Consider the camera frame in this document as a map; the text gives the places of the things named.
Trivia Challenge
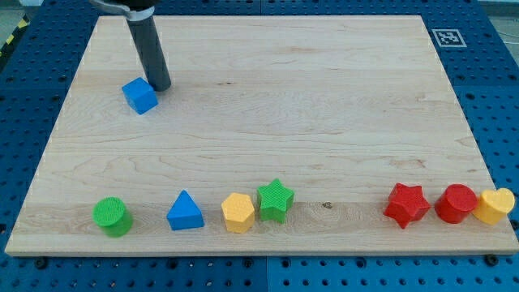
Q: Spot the blue cube block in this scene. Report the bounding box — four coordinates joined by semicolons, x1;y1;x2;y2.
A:
122;77;158;114

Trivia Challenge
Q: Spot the green star block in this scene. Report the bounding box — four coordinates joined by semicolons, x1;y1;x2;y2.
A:
257;178;294;224

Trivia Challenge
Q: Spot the yellow hexagon block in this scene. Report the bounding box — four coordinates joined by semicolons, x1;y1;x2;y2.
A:
221;193;255;234

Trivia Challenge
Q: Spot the wooden board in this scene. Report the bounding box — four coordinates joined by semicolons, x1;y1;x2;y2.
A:
5;15;518;257

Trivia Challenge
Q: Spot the blue triangle block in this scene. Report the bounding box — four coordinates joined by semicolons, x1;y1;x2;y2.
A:
166;190;204;230

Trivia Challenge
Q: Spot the red star block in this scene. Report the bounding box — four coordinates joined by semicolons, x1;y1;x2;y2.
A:
384;182;431;229

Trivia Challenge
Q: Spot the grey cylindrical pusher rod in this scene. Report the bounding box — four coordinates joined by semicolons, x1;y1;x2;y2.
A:
127;16;171;92

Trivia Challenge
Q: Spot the green cylinder block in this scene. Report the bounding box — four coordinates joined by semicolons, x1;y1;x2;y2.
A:
92;197;133;238

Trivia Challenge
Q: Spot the red cylinder block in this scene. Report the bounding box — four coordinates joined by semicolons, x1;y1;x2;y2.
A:
435;184;478;224

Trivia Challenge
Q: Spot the white fiducial marker tag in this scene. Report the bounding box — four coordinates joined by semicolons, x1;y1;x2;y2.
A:
431;28;467;48

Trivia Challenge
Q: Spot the yellow heart block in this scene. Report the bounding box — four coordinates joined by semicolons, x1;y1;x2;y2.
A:
472;188;515;225

